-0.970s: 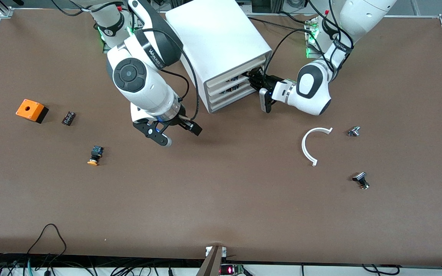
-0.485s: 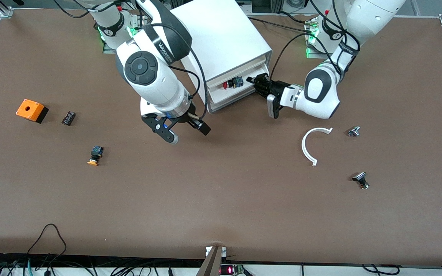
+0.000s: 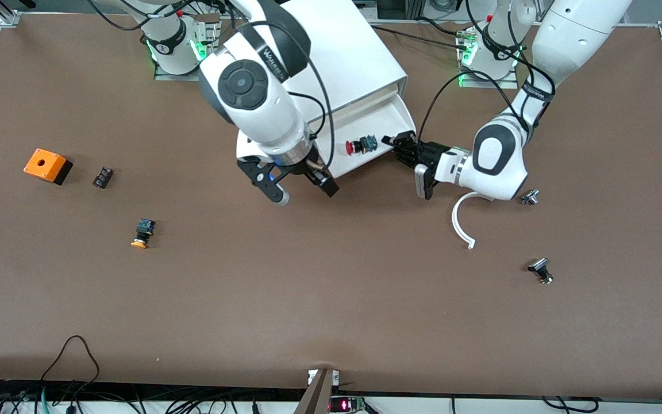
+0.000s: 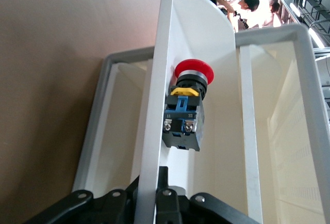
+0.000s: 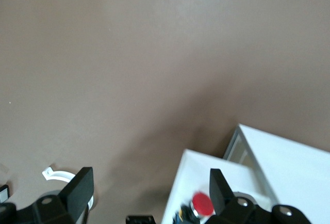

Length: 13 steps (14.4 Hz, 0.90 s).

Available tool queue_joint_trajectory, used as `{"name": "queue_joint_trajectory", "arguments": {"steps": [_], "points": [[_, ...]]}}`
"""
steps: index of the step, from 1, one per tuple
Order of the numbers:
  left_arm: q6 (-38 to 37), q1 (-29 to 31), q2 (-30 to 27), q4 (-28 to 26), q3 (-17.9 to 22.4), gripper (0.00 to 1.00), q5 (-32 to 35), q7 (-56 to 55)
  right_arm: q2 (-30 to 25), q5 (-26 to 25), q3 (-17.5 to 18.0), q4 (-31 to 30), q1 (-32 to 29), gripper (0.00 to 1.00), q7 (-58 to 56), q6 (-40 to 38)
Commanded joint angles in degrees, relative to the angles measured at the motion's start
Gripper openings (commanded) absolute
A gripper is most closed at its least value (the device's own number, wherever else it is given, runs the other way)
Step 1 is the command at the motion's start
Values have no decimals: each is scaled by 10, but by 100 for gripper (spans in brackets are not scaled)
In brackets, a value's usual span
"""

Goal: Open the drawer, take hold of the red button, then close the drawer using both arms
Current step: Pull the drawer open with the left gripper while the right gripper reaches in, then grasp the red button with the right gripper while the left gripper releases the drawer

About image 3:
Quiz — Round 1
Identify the black looping cable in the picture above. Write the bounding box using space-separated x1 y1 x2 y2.
40 335 101 398

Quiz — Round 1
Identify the orange box with hole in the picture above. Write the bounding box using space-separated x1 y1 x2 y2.
23 148 74 186

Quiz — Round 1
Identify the brown camera stand post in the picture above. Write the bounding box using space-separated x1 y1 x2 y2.
293 369 335 414

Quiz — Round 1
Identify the black head selector switch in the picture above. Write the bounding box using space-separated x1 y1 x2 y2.
526 258 555 286

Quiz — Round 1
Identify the device with red display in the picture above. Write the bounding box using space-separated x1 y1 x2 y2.
329 396 367 414

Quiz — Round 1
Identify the small black contact block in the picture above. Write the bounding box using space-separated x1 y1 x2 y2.
92 166 115 190

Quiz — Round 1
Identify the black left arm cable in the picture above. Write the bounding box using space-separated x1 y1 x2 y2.
417 0 556 145

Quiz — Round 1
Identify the white drawer cabinet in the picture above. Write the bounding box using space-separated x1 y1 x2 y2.
274 0 418 180

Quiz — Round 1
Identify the white stand bracket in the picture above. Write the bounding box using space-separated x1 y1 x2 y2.
307 369 341 386

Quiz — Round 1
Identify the red push button switch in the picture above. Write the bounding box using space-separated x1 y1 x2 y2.
345 134 379 156

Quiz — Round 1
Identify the white plastic drawer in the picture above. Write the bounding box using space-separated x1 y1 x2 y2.
313 92 417 179
330 83 402 117

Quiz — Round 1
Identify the black cable on table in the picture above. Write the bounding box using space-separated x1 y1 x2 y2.
371 17 473 52

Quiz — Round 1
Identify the black cable at table edge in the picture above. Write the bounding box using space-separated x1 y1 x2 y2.
541 396 599 414

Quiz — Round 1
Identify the orange push button switch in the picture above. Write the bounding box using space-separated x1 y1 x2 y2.
130 218 156 250

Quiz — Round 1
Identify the white curved plastic strip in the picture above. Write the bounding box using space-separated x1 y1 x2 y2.
451 191 496 251

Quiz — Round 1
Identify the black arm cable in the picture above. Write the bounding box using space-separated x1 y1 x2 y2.
86 0 335 171
417 0 556 145

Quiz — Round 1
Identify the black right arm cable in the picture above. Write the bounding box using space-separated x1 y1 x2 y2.
86 0 335 171

